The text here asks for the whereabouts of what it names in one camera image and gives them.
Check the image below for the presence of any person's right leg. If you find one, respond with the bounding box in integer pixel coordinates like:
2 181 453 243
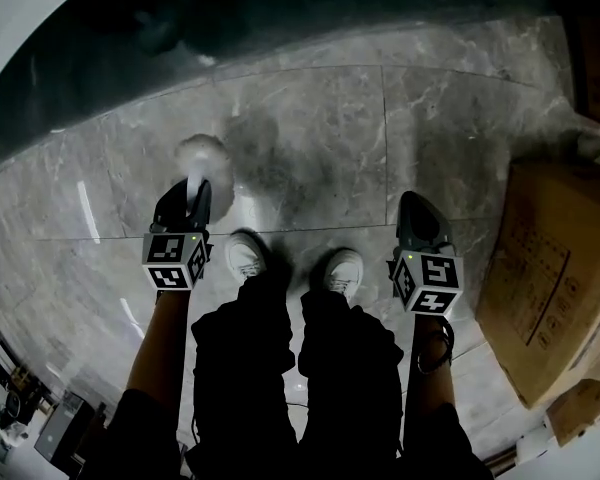
296 290 407 480

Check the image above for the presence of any person's left leg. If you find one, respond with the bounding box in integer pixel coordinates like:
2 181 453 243
190 271 302 480

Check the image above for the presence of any person's right white shoe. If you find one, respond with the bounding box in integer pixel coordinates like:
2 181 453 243
324 248 366 302

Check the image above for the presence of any small cardboard box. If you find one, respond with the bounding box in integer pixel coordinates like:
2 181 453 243
544 377 600 449

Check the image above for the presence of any black wrist band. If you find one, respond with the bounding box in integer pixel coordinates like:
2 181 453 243
416 316 456 377

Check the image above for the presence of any black flat device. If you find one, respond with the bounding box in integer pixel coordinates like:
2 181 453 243
33 391 97 463

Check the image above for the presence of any white round object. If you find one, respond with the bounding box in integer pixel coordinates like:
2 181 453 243
576 132 600 163

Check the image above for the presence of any person's left white shoe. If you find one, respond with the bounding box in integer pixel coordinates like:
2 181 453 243
223 232 269 286

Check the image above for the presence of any person's left forearm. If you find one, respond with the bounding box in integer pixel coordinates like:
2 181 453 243
125 290 192 405

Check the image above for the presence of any person's leg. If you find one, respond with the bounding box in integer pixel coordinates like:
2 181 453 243
296 290 407 480
190 271 302 480

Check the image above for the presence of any white fluffy cleaning tool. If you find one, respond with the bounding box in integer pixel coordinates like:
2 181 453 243
174 133 237 222

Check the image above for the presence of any person's right forearm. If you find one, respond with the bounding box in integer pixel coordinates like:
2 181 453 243
404 311 462 419

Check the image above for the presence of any large printed cardboard box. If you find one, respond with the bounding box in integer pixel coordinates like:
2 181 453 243
474 159 600 410

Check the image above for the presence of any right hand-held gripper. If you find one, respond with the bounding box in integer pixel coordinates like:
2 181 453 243
386 190 466 316

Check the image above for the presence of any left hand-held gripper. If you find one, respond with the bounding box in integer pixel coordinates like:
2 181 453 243
140 177 216 293

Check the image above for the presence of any person's white shoe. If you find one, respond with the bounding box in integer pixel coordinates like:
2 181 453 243
324 248 366 302
223 232 269 286

